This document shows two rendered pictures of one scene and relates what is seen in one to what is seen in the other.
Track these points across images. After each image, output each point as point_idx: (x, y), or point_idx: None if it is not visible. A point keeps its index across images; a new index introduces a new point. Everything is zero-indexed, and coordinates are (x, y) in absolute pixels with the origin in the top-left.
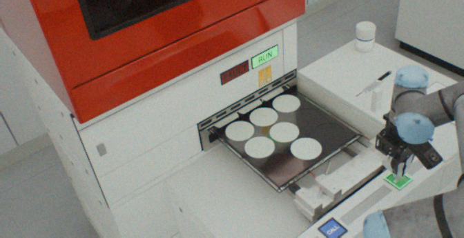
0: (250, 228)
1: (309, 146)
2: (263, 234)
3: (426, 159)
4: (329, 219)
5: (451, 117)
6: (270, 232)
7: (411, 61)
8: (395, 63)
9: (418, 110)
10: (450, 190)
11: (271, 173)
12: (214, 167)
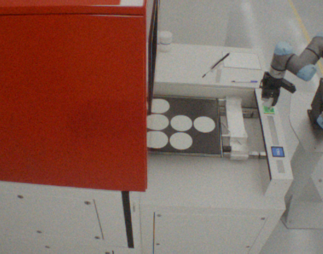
0: (222, 188)
1: (204, 121)
2: (230, 185)
3: (293, 88)
4: (270, 148)
5: (319, 59)
6: (231, 182)
7: (197, 45)
8: (192, 50)
9: (307, 62)
10: None
11: (207, 150)
12: (158, 173)
